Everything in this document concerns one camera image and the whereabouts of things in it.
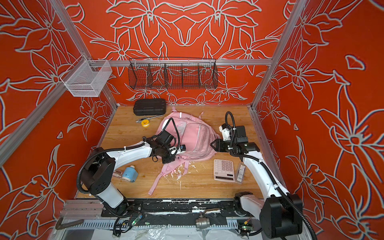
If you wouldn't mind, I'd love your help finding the pink student backpack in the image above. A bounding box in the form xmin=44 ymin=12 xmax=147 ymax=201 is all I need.
xmin=148 ymin=107 xmax=220 ymax=195

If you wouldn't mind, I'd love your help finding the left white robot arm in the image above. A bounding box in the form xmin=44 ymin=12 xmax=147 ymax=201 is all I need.
xmin=76 ymin=118 xmax=186 ymax=218

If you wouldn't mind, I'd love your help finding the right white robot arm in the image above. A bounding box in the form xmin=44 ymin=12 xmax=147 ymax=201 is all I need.
xmin=211 ymin=111 xmax=318 ymax=240

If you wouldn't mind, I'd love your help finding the pink desk calculator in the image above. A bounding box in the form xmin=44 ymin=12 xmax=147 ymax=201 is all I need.
xmin=214 ymin=159 xmax=235 ymax=183

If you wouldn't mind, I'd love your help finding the yellow tape roll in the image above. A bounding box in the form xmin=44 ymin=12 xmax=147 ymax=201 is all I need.
xmin=141 ymin=119 xmax=150 ymax=128

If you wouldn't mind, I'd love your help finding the grey metal tool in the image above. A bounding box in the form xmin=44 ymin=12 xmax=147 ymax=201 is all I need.
xmin=136 ymin=115 xmax=163 ymax=123

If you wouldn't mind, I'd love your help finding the light blue pencil sharpener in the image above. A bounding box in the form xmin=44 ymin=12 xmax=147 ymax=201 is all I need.
xmin=122 ymin=166 xmax=139 ymax=183

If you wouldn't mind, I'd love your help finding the black plastic case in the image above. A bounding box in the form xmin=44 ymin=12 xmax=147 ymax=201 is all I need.
xmin=133 ymin=99 xmax=167 ymax=116

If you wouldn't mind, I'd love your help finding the metal pipe fitting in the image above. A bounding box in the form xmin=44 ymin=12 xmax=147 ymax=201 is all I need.
xmin=196 ymin=217 xmax=211 ymax=230

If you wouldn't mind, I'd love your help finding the rusty allen key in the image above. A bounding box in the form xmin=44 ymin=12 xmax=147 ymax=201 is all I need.
xmin=55 ymin=217 xmax=84 ymax=230

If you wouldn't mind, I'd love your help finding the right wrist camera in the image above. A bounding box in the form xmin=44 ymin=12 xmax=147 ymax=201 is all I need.
xmin=219 ymin=124 xmax=232 ymax=141

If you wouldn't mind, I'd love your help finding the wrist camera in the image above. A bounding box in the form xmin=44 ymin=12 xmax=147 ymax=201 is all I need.
xmin=172 ymin=145 xmax=186 ymax=155
xmin=219 ymin=124 xmax=232 ymax=141

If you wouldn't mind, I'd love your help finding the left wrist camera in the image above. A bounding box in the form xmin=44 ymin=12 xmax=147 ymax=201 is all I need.
xmin=172 ymin=145 xmax=186 ymax=155

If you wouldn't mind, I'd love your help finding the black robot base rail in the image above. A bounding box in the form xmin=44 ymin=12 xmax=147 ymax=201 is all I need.
xmin=101 ymin=197 xmax=262 ymax=226

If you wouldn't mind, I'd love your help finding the black wire wall basket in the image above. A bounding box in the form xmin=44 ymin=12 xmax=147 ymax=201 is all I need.
xmin=128 ymin=58 xmax=219 ymax=90

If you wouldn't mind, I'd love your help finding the white wire wall basket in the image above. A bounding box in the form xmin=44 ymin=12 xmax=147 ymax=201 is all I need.
xmin=60 ymin=55 xmax=112 ymax=97

